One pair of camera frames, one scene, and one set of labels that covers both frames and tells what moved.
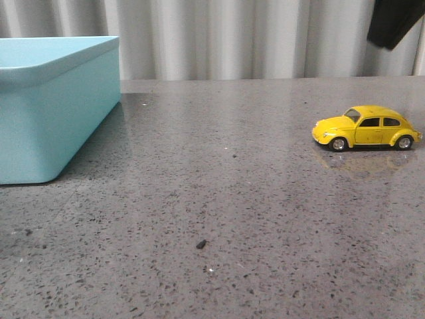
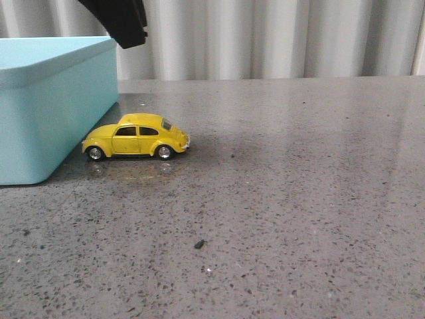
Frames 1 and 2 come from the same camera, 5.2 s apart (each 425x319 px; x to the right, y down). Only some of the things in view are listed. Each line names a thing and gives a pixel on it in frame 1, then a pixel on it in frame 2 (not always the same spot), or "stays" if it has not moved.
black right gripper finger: x=392 y=19 -> x=125 y=20
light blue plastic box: x=55 y=94 stays
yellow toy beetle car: x=366 y=125 -> x=136 y=134
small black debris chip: x=201 y=244 stays
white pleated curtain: x=223 y=39 stays
